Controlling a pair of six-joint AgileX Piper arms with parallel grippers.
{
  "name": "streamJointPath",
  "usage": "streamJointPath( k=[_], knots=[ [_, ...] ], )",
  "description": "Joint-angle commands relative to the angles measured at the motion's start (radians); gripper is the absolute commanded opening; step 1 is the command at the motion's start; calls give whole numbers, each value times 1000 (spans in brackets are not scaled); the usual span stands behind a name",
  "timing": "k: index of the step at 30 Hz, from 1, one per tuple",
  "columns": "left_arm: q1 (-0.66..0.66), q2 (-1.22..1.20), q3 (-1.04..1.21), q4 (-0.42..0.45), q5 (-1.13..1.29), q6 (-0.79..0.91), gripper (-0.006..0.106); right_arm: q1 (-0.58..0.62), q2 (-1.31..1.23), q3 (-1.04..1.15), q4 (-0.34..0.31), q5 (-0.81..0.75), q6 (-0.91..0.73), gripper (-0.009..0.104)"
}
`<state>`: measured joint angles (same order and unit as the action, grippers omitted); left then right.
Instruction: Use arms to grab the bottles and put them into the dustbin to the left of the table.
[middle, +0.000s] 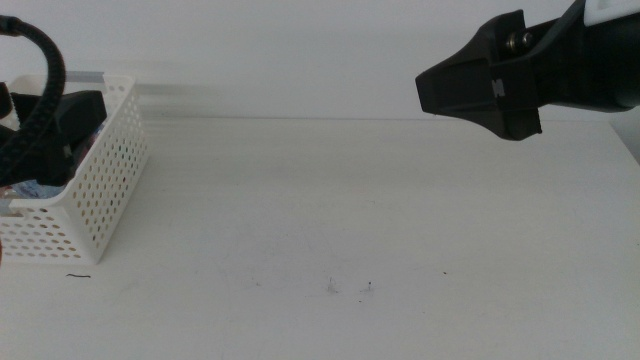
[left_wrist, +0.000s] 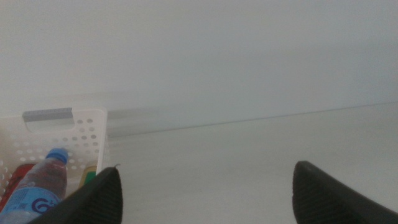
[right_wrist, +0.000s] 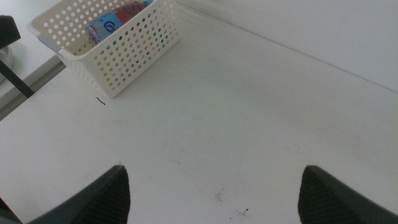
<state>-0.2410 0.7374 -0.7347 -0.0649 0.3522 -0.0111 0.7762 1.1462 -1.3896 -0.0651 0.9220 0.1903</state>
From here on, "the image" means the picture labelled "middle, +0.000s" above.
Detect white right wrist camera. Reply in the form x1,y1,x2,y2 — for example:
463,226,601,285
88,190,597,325
583,0,640,28

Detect white perforated plastic basket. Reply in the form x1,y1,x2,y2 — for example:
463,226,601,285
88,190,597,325
0,73,151,266

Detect clear water bottle blue label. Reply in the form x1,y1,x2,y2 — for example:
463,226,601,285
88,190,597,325
9,178,69,200

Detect black braided camera cable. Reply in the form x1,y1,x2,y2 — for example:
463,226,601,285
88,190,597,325
0,14,68,187

